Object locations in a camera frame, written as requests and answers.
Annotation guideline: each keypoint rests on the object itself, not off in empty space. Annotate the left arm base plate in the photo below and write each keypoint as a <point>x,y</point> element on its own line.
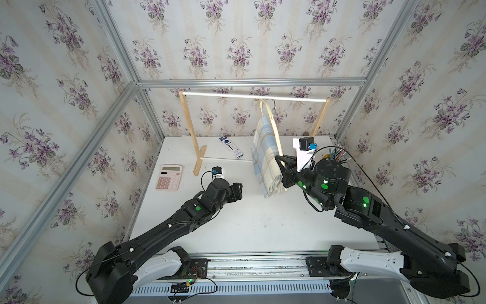
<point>194,269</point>

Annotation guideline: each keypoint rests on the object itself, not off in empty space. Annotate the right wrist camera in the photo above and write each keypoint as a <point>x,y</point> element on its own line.
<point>305,149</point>

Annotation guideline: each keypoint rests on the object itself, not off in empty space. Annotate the aluminium rail base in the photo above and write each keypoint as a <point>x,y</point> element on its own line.
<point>258,274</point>

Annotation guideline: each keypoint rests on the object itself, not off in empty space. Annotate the blue white flat package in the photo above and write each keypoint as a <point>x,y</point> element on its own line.
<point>226,141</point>

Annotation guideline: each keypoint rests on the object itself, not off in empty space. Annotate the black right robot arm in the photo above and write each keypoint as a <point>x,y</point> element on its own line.
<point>429,266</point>

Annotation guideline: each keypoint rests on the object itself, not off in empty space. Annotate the cream wooden clothes hanger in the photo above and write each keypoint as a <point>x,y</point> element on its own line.
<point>273,125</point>

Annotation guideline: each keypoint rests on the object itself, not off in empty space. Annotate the pens in cup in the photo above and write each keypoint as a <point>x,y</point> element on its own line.
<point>335,154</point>

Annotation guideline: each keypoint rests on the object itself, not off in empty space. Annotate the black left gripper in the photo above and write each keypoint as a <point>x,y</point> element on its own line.
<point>239,193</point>

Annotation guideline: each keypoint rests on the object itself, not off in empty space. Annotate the wooden clothes rack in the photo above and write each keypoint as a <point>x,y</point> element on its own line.
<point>200,151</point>

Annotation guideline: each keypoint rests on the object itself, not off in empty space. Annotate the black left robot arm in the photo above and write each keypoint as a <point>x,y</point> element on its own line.
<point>118,269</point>

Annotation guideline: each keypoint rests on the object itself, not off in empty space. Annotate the plaid blue cream scarf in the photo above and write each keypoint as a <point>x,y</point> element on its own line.
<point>265,159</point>

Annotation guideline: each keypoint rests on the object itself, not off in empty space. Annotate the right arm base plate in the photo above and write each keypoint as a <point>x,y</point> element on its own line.
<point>318,267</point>

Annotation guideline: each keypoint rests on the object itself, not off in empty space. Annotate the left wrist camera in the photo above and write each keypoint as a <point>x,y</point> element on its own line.
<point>218,172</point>

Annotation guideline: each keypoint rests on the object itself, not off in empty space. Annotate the pink calculator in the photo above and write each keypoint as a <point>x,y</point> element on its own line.
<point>169,178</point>

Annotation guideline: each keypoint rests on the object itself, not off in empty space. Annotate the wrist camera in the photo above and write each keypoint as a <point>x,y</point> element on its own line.
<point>305,149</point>
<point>218,172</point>

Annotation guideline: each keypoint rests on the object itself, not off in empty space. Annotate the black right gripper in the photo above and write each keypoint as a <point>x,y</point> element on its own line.
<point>290,177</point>

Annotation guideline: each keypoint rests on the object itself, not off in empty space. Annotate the small circuit board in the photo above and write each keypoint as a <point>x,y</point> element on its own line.
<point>180,288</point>

